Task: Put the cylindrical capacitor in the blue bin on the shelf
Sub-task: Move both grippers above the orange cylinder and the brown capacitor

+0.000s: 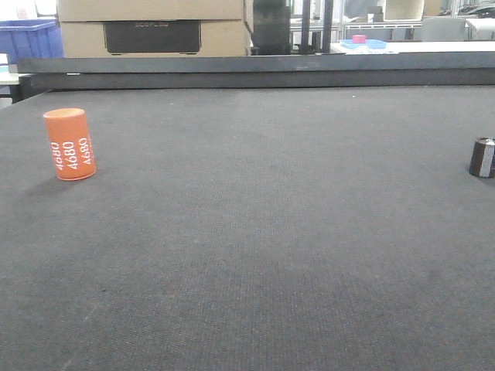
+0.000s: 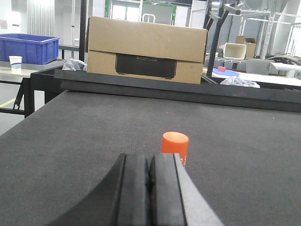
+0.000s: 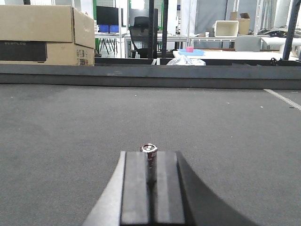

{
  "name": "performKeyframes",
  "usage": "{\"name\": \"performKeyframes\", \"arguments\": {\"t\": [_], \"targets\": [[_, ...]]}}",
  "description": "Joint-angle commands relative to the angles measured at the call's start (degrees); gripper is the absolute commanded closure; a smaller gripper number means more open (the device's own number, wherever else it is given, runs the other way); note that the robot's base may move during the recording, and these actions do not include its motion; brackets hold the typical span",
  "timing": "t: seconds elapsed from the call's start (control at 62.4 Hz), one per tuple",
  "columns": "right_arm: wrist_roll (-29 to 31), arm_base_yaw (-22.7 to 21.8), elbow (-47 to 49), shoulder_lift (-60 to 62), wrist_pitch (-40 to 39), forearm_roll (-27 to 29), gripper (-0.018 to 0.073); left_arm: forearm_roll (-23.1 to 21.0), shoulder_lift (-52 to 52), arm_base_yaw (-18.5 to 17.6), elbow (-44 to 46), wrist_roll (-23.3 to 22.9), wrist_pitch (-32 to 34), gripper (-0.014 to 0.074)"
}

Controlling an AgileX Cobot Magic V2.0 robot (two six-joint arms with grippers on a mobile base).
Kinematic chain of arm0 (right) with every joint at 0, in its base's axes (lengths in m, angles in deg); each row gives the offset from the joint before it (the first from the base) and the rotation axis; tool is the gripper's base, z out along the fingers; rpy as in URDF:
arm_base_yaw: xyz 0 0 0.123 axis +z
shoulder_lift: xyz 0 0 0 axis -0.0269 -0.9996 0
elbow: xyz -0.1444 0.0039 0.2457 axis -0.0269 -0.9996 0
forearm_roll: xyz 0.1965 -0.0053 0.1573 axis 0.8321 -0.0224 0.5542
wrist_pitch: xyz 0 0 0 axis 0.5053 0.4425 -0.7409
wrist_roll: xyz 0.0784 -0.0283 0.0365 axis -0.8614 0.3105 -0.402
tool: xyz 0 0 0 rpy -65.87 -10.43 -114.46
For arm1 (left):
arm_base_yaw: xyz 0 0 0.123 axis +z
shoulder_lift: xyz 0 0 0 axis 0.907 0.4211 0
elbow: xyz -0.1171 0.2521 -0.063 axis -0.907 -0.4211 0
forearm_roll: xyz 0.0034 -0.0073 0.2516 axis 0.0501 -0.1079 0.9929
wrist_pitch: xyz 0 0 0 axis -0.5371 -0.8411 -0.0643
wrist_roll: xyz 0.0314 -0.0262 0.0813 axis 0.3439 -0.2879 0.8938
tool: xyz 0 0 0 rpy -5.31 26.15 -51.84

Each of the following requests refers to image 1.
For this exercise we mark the dark brown cylindrical capacitor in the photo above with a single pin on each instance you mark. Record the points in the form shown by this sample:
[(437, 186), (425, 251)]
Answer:
[(482, 160)]

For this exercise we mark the white background table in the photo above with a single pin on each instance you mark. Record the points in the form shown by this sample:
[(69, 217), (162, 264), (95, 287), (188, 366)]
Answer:
[(421, 47)]

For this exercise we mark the orange cylinder with white numbers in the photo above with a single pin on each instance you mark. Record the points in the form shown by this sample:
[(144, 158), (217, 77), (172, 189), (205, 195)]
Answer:
[(70, 143)]

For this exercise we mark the pink block on blue tray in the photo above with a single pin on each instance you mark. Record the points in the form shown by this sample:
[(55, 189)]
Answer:
[(359, 39)]

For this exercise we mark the blue flat tray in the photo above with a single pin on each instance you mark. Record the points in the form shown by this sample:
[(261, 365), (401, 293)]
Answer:
[(369, 43)]

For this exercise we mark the large cardboard box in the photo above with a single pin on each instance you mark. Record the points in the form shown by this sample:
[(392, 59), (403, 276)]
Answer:
[(100, 29)]

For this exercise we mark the black raised table edge board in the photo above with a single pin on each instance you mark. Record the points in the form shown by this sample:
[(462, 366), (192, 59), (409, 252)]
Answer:
[(250, 72)]

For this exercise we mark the blue plastic crate background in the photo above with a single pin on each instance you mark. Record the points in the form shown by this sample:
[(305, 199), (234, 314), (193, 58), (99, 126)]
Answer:
[(31, 38)]

